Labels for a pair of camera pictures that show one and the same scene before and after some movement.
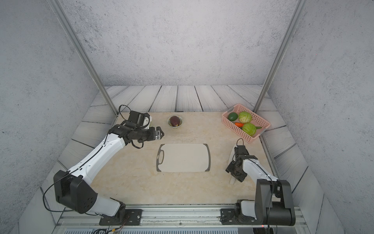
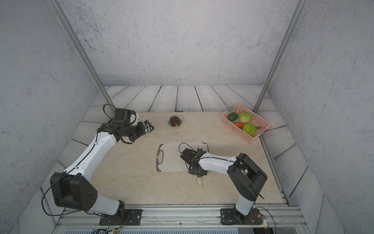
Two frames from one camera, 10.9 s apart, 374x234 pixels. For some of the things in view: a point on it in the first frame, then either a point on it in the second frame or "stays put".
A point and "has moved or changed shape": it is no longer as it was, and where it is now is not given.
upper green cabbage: [245, 117] stays put
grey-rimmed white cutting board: [183, 157] stays put
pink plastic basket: [244, 122] stays put
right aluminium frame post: [300, 7] stays put
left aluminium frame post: [84, 55] stays put
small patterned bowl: [169, 123] stays put
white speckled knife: [233, 179] has moved or changed shape
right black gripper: [241, 177] to [190, 171]
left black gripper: [153, 136] to [142, 131]
